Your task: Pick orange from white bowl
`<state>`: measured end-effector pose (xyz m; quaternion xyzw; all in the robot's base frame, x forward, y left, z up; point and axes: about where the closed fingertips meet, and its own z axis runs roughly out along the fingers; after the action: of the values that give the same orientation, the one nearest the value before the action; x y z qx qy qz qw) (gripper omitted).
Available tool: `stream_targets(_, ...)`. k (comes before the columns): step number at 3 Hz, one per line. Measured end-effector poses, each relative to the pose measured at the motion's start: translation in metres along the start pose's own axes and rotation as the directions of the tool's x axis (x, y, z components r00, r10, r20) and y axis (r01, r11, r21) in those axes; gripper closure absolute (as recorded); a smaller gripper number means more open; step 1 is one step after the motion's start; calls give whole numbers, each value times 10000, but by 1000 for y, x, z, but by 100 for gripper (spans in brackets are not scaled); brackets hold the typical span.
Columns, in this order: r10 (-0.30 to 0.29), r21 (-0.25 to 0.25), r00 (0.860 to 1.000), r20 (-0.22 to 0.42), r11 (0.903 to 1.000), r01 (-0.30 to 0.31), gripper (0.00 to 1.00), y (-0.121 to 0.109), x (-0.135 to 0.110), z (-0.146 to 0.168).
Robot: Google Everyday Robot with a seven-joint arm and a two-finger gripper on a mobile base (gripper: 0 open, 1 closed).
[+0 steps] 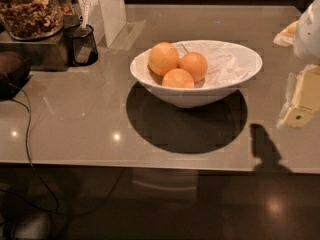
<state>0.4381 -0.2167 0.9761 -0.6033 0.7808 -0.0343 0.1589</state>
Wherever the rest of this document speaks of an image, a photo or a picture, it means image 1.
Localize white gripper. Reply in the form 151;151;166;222
273;0;320;128

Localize orange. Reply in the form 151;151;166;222
179;52;208;83
148;42;179;76
162;68;194;88

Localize white ceramic bowl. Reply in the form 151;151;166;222
129;39;264;109

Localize white paper in bowl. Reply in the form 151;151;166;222
174;40;263;89

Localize white upright panel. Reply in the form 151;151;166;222
88;0;127;47

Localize black mesh pen cup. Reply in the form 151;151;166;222
63;24;98;67

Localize white pen in cup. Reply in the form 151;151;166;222
80;0;91;30

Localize steel box under jar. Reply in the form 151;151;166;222
0;15;81;72

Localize glass jar of nuts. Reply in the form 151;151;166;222
0;0;63;41

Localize black cable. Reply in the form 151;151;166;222
0;73;60;240

